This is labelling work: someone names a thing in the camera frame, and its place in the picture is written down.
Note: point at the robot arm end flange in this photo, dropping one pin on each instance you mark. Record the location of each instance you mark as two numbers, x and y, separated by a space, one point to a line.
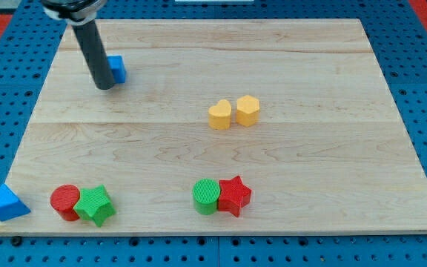
74 12

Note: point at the green circle block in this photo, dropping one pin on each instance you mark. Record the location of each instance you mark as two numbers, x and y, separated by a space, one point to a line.
205 195

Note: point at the red star block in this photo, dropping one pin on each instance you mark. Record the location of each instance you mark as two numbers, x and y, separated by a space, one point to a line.
234 195

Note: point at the green star block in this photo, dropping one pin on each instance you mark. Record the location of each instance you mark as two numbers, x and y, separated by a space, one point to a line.
95 205

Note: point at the red circle block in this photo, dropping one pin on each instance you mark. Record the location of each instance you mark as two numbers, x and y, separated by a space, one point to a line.
63 200

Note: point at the yellow heart block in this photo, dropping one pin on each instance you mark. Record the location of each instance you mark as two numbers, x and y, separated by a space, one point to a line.
219 115

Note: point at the wooden board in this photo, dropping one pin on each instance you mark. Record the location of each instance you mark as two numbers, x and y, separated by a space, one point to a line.
329 155

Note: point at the yellow hexagon block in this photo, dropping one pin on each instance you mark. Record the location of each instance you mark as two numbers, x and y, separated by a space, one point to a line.
247 110

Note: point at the blue cube block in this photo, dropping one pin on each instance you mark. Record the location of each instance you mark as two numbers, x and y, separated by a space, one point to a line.
117 67

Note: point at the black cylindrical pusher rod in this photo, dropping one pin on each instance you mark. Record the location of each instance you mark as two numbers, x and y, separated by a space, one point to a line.
90 43

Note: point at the blue triangle block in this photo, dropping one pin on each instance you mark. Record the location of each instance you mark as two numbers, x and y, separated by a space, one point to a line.
10 205

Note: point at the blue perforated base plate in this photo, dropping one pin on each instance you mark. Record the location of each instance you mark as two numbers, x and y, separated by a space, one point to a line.
398 34

